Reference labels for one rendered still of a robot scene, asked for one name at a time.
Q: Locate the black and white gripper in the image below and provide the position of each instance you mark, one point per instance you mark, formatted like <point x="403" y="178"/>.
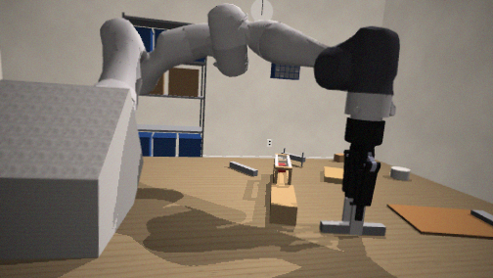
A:
<point x="363" y="170"/>

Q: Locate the tan flat rectangular board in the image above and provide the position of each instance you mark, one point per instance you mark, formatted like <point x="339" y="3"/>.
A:
<point x="333" y="175"/>

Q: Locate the white short cylinder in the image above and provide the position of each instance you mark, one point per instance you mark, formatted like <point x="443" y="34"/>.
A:
<point x="400" y="173"/>

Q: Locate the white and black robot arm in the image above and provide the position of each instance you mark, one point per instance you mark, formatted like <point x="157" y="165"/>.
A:
<point x="364" y="65"/>

